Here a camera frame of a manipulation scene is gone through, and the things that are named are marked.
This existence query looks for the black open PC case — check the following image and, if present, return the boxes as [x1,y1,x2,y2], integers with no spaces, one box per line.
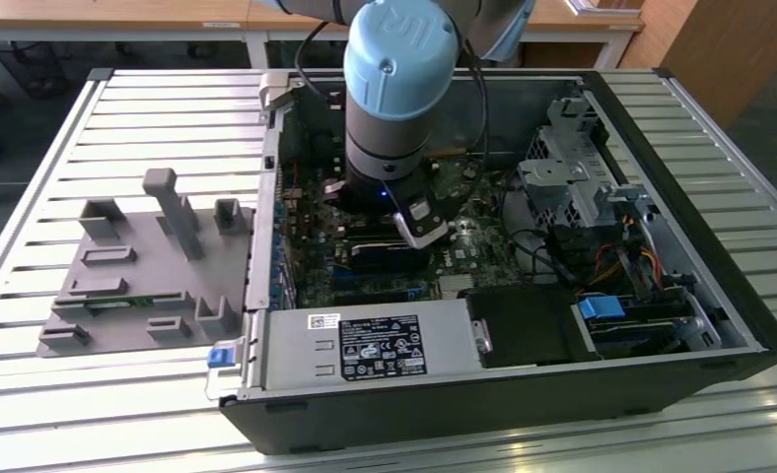
[216,67,777,457]

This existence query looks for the black plastic shroud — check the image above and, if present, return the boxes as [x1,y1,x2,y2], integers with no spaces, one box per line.
[463,285,605,371]

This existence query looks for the black cable bundle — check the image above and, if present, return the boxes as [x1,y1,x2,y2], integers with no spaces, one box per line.
[498,169,565,285]

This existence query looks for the wooden cabinet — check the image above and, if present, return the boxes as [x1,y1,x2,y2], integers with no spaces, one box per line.
[618,0,777,130]

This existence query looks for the blue case latch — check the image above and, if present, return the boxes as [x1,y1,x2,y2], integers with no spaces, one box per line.
[208,344,236,371]

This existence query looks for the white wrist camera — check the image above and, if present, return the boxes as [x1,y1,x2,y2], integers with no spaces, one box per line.
[390,193,454,252]

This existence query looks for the coloured wire bundle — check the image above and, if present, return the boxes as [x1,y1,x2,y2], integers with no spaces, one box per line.
[585,244,666,288]

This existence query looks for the grey power supply unit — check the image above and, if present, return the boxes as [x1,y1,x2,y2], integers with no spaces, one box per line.
[260,299,483,391]

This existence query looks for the green motherboard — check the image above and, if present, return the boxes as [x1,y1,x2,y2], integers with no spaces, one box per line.
[276,157,529,309]

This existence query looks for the black graphics card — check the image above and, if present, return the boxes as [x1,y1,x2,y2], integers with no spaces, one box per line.
[347,239,435,276]

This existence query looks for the wooden desk white frame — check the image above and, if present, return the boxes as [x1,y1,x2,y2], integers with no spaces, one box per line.
[0,0,647,70]

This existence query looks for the grey parts rack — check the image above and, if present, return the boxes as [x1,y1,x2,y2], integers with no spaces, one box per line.
[37,167,259,359]

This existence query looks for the metal drive cage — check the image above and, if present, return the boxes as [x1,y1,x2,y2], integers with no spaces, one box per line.
[515,97,647,234]

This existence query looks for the green RAM stick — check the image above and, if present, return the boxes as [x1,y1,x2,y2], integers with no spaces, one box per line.
[84,294,188,309]

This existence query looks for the blue disk carrier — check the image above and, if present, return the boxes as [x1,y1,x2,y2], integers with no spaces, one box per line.
[577,294,629,324]

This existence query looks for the silver chipset heat sink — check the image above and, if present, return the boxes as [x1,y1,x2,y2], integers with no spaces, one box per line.
[440,275,476,300]

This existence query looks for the black rear fan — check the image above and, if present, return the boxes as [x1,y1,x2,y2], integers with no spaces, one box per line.
[305,128,348,167]

